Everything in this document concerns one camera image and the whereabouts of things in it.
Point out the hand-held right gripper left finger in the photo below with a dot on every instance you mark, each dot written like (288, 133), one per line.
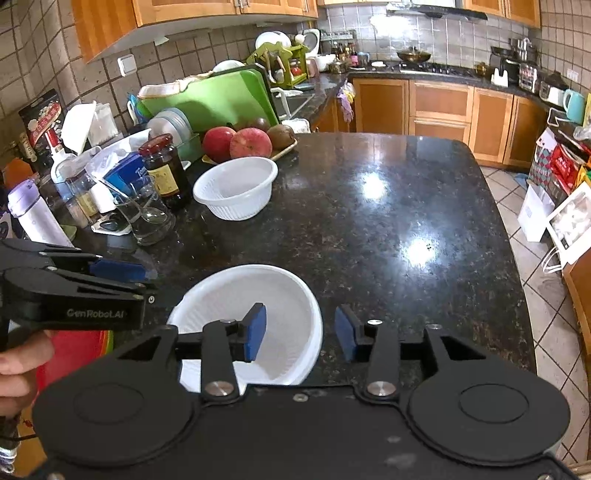
(256, 332)

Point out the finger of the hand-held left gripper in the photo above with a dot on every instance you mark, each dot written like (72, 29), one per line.
(129, 288)
(117, 270)

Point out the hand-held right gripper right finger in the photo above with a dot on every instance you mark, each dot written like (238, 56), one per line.
(345, 337)

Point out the white ribbed bowl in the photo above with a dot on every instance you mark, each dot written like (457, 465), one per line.
(277, 295)
(235, 187)

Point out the pink plate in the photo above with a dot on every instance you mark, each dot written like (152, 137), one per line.
(69, 355)

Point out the stack of grey plates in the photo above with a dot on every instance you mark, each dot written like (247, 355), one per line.
(171, 124)

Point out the person's left hand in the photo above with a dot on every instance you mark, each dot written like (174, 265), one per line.
(21, 364)

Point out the glass measuring cup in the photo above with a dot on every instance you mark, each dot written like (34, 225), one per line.
(147, 226)

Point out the clear plastic jar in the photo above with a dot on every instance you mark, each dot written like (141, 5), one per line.
(83, 198)

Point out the purple lid water bottle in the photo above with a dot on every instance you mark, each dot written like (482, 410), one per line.
(37, 217)

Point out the blue tissue pack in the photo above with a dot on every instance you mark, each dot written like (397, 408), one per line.
(124, 173)

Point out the dark sauce jar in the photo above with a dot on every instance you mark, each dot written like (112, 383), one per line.
(166, 175)

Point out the red cap bottle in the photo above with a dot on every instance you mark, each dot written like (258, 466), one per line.
(60, 157)

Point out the black snack bag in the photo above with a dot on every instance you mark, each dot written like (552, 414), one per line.
(41, 120)

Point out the wooden fruit tray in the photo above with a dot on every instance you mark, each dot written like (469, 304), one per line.
(284, 150)

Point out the brownish round fruit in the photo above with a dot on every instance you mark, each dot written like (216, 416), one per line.
(280, 136)

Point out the green cutting board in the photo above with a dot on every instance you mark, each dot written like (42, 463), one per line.
(221, 97)

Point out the white paper bag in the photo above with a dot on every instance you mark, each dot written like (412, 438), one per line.
(535, 212)

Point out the wooden base cabinets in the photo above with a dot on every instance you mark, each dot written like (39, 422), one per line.
(438, 106)

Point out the green dish rack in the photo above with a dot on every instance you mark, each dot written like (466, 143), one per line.
(281, 64)

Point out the red packets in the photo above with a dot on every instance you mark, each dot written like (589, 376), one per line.
(565, 164)

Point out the gas stove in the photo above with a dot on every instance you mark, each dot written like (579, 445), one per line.
(436, 70)

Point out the wok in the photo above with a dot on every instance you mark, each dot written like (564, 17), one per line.
(414, 55)

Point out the black kitchen appliance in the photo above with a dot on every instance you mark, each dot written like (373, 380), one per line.
(505, 67)

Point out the teal mug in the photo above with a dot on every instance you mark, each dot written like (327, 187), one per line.
(575, 106)

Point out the range hood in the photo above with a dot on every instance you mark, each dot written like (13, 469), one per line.
(438, 10)

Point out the white wall socket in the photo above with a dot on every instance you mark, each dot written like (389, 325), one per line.
(126, 64)

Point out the wooden wall cabinets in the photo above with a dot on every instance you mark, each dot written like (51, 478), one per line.
(184, 14)

